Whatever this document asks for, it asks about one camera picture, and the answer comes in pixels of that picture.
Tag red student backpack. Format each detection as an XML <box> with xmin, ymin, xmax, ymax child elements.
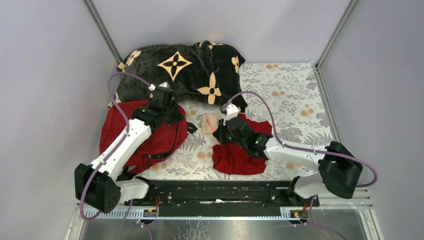
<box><xmin>99</xmin><ymin>106</ymin><xmax>198</xmax><ymax>174</ymax></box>

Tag red cloth garment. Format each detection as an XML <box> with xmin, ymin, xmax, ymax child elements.
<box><xmin>211</xmin><ymin>113</ymin><xmax>273</xmax><ymax>176</ymax></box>

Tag tan notebook under backpack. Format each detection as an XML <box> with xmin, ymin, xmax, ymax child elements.
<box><xmin>201</xmin><ymin>114</ymin><xmax>218</xmax><ymax>135</ymax></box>

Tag black floral plush blanket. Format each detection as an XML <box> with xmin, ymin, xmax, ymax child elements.
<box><xmin>111</xmin><ymin>40</ymin><xmax>248</xmax><ymax>111</ymax></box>

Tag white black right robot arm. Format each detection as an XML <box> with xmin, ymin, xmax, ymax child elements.
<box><xmin>212</xmin><ymin>104</ymin><xmax>363</xmax><ymax>206</ymax></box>

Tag floral patterned table mat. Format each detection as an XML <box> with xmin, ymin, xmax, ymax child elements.
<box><xmin>140</xmin><ymin>63</ymin><xmax>334</xmax><ymax>181</ymax></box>

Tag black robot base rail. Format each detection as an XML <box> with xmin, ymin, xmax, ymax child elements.
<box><xmin>133</xmin><ymin>180</ymin><xmax>311</xmax><ymax>217</ymax></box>

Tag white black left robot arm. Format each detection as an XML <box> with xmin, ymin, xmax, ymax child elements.
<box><xmin>74</xmin><ymin>82</ymin><xmax>179</xmax><ymax>215</ymax></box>

